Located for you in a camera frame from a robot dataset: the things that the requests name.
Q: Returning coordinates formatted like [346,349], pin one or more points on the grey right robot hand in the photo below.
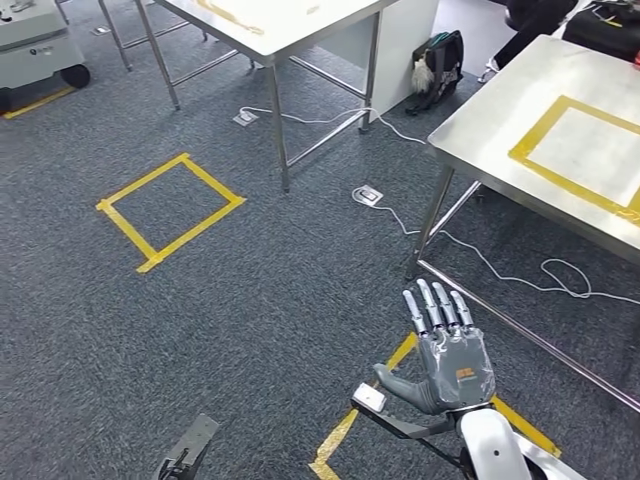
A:
[455,371]

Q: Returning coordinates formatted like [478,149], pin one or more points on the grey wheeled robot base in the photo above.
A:
[35,46]

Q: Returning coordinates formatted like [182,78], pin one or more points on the stainless steel workbench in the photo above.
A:
[490,132]

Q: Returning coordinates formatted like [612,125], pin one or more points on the yellow tape on workbench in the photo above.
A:
[540,136]

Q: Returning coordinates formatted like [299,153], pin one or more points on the yellow floor tape outline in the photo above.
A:
[200,222]
[525,427]

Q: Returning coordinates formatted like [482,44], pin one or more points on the silver floor outlet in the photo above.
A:
[369,196]
[246,118]

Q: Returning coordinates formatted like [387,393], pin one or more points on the beige fur pompom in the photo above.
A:
[421,76]

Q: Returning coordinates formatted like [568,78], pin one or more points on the black backpack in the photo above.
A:
[447,60]

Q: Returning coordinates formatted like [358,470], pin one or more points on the person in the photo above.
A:
[530,26]

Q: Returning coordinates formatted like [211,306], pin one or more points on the black carrying case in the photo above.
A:
[600,30]

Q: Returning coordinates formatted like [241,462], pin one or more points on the white desk with steel legs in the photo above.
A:
[300,26]

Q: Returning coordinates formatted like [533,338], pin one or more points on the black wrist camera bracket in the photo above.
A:
[404,427]

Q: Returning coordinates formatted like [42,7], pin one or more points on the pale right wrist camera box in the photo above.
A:
[369,397]

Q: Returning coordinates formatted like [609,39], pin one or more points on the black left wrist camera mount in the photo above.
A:
[192,437]

